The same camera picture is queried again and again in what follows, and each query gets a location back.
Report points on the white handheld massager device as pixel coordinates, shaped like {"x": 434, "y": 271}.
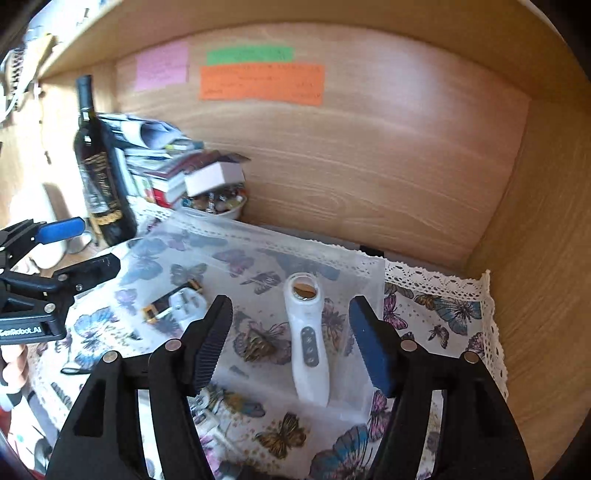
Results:
{"x": 308, "y": 341}

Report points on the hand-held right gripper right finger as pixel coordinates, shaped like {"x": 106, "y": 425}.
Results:
{"x": 370, "y": 344}

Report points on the yellow and black small gadget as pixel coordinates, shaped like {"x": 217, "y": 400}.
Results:
{"x": 157, "y": 310}

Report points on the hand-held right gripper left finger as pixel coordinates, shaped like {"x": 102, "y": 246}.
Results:
{"x": 210, "y": 351}

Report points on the orange paper note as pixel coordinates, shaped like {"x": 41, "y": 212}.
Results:
{"x": 261, "y": 84}

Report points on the white mug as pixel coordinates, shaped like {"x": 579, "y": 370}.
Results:
{"x": 55, "y": 251}

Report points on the white bowl of trinkets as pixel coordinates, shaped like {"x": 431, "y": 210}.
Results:
{"x": 217, "y": 205}

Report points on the stack of books and magazines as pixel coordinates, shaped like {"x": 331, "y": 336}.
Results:
{"x": 152, "y": 152}

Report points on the dark wine bottle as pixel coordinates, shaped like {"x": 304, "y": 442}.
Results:
{"x": 101, "y": 184}

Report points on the person's left hand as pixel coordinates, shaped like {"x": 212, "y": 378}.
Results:
{"x": 13, "y": 367}

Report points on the green paper note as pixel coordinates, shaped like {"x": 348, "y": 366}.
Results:
{"x": 249, "y": 55}

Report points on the butterfly print lace tablecloth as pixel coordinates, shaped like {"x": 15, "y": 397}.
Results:
{"x": 443, "y": 314}

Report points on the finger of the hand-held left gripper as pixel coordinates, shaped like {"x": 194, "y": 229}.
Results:
{"x": 90, "y": 270}
{"x": 62, "y": 230}

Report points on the white power adapter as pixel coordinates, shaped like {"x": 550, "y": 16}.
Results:
{"x": 187, "y": 307}

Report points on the pink paper note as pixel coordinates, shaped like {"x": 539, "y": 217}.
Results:
{"x": 161, "y": 67}

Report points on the gold hair clip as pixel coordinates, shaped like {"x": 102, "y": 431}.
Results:
{"x": 258, "y": 347}

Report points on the clear plastic storage box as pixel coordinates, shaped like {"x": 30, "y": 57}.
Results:
{"x": 258, "y": 258}

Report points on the white cardboard box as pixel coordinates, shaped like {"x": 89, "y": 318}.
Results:
{"x": 213, "y": 177}

